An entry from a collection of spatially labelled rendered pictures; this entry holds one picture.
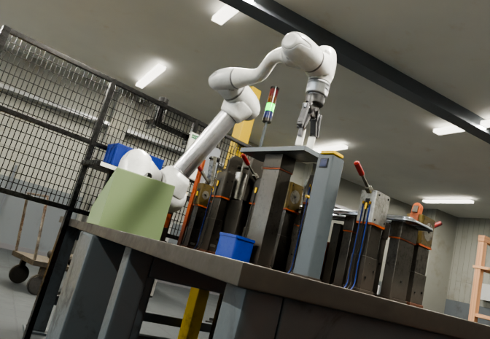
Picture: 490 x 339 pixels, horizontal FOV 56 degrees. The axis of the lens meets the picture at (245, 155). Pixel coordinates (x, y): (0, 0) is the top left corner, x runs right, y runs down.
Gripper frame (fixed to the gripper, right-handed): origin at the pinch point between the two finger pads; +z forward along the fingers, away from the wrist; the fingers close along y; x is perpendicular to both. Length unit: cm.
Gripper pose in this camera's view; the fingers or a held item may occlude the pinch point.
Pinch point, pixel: (305, 143)
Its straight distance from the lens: 180.6
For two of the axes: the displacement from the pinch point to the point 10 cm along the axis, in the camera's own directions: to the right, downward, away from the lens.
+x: -8.1, -0.7, 5.8
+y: 5.3, 3.3, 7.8
